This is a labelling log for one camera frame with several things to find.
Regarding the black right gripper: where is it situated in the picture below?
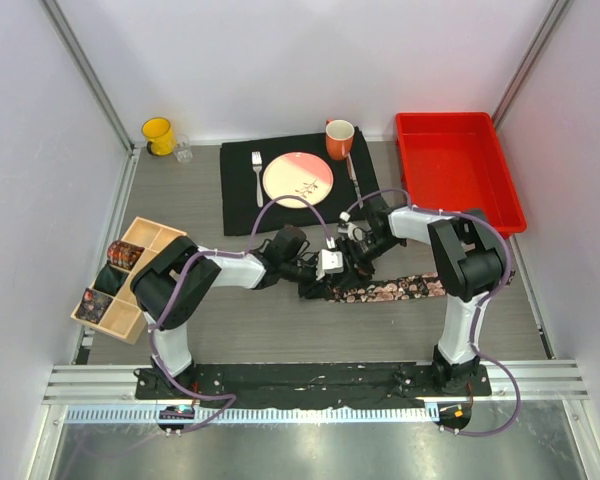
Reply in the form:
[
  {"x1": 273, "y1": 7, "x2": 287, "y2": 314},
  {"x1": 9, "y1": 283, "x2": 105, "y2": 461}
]
[{"x1": 331, "y1": 232, "x2": 404, "y2": 293}]

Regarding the floral rose necktie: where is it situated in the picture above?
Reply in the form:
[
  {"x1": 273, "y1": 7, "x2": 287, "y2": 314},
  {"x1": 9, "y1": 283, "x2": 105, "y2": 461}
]
[{"x1": 329, "y1": 269, "x2": 517, "y2": 304}]

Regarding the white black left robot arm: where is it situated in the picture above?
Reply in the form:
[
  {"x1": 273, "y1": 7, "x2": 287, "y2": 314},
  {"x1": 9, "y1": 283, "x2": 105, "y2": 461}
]
[{"x1": 130, "y1": 226, "x2": 329, "y2": 399}]

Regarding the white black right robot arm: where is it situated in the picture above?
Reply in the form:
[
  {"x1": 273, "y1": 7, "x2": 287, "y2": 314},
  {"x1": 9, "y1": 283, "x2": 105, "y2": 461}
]
[{"x1": 333, "y1": 192, "x2": 512, "y2": 395}]

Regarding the silver table knife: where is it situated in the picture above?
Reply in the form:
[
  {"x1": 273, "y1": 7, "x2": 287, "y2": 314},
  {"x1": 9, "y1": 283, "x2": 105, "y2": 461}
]
[{"x1": 346, "y1": 154, "x2": 363, "y2": 207}]

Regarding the pink cream ceramic plate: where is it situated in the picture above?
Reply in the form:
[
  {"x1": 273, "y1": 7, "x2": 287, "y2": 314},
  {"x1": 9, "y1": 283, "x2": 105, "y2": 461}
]
[{"x1": 262, "y1": 152, "x2": 334, "y2": 205}]

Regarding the orange ceramic mug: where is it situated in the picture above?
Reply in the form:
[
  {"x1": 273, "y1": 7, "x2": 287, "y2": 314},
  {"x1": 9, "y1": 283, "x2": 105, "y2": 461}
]
[{"x1": 325, "y1": 119, "x2": 355, "y2": 161}]

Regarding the red plastic bin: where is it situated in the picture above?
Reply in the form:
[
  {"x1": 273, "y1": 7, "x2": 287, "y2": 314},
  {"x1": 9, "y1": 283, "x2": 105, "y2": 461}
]
[{"x1": 395, "y1": 112, "x2": 527, "y2": 238}]

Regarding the silver fork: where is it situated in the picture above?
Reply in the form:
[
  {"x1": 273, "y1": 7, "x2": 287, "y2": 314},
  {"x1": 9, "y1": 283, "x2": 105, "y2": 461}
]
[{"x1": 251, "y1": 151, "x2": 264, "y2": 208}]

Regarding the black cloth placemat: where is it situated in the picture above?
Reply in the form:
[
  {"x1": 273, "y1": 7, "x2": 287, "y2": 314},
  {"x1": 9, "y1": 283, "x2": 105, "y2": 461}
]
[{"x1": 219, "y1": 129, "x2": 379, "y2": 236}]

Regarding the clear drinking glass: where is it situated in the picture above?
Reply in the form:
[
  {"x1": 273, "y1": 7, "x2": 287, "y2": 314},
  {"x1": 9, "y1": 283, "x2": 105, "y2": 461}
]
[{"x1": 173, "y1": 134, "x2": 193, "y2": 164}]

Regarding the rolled red patterned tie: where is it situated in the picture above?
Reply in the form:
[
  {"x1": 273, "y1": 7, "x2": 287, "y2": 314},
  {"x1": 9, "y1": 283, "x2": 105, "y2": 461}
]
[{"x1": 107, "y1": 240, "x2": 144, "y2": 271}]

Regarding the wooden compartment box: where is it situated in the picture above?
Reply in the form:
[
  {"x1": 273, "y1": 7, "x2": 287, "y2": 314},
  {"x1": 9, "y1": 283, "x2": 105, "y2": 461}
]
[{"x1": 71, "y1": 217, "x2": 185, "y2": 344}]

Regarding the rolled dark green tie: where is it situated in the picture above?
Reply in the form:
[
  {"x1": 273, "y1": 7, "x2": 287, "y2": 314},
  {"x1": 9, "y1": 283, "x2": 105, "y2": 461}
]
[{"x1": 93, "y1": 263, "x2": 129, "y2": 297}]

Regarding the yellow enamel mug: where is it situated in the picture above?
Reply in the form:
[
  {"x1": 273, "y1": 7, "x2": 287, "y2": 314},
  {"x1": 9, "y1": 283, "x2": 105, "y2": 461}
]
[{"x1": 141, "y1": 117, "x2": 176, "y2": 157}]

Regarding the rolled dark multicolour tie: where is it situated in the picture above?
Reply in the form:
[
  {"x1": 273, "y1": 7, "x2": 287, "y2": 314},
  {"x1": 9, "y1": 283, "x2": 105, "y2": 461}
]
[{"x1": 75, "y1": 288, "x2": 113, "y2": 324}]

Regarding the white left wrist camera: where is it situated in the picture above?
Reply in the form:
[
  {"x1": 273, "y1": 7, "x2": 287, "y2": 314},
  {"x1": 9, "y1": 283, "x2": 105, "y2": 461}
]
[{"x1": 316, "y1": 237, "x2": 344, "y2": 280}]

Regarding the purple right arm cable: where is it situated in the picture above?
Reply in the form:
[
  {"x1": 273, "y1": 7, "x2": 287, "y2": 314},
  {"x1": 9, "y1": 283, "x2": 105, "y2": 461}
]
[{"x1": 347, "y1": 188, "x2": 522, "y2": 439}]

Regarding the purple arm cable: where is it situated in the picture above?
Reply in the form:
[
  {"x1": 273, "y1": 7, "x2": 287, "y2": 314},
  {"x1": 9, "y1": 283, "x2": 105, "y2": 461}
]
[
  {"x1": 79, "y1": 194, "x2": 339, "y2": 459},
  {"x1": 347, "y1": 188, "x2": 522, "y2": 439}
]

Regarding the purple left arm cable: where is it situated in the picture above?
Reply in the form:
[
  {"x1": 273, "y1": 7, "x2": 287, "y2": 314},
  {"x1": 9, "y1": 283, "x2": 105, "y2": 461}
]
[{"x1": 79, "y1": 194, "x2": 339, "y2": 459}]

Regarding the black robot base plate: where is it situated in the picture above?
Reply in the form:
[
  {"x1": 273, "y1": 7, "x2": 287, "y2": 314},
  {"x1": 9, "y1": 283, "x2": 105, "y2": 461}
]
[{"x1": 134, "y1": 360, "x2": 493, "y2": 412}]

